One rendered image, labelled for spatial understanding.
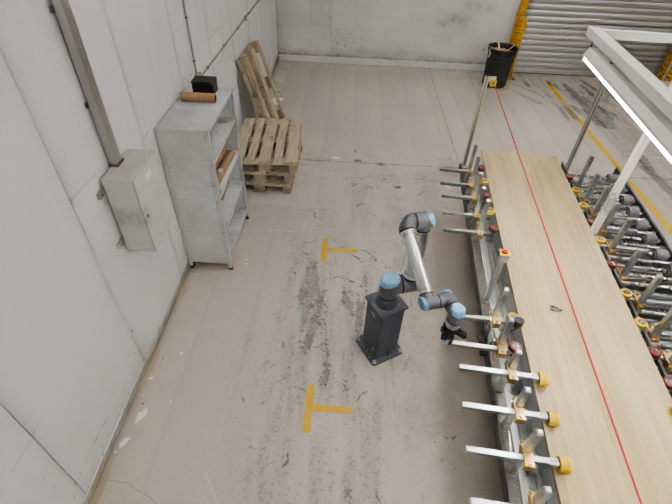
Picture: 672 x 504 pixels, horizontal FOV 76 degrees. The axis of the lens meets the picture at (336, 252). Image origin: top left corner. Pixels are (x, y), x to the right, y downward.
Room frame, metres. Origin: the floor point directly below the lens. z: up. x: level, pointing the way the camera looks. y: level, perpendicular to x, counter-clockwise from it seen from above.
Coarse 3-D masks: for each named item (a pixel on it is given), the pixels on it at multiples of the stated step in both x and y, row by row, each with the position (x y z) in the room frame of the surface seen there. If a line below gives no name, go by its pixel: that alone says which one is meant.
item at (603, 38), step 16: (592, 32) 2.99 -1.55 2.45; (608, 32) 3.01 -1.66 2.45; (624, 32) 3.00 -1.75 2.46; (640, 32) 3.00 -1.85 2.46; (656, 32) 3.02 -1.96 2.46; (608, 48) 2.68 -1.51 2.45; (624, 64) 2.42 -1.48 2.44; (640, 64) 2.38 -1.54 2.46; (640, 80) 2.20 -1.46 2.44; (656, 80) 2.15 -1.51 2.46; (656, 96) 2.00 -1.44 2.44; (640, 144) 2.96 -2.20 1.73; (624, 176) 2.95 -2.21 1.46; (608, 208) 2.95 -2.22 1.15
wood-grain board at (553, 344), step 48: (528, 192) 3.51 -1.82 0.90; (528, 240) 2.79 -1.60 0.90; (576, 240) 2.82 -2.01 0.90; (528, 288) 2.24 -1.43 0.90; (576, 288) 2.26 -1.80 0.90; (528, 336) 1.79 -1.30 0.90; (576, 336) 1.81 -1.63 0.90; (624, 336) 1.83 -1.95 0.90; (576, 384) 1.45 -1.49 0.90; (624, 384) 1.46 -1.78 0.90; (576, 432) 1.15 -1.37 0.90; (624, 432) 1.16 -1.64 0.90; (576, 480) 0.89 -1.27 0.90; (624, 480) 0.90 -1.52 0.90
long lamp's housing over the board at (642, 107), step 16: (592, 48) 2.90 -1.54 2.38; (592, 64) 2.74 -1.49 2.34; (608, 64) 2.61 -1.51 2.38; (608, 80) 2.46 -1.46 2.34; (624, 80) 2.37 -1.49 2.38; (624, 96) 2.23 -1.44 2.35; (640, 96) 2.15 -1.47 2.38; (640, 112) 2.02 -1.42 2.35; (656, 112) 1.97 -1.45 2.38; (656, 128) 1.85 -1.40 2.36
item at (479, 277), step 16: (464, 176) 4.08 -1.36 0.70; (464, 192) 3.77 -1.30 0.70; (464, 208) 3.56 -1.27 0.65; (480, 256) 2.79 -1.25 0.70; (480, 272) 2.59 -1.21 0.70; (480, 288) 2.41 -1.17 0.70; (480, 304) 2.24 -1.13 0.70; (496, 368) 1.67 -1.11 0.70; (496, 384) 1.55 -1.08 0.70; (496, 400) 1.43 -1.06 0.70; (496, 416) 1.33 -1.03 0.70; (496, 432) 1.24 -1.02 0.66; (512, 448) 1.13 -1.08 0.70; (512, 480) 0.95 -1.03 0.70; (512, 496) 0.87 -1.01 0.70
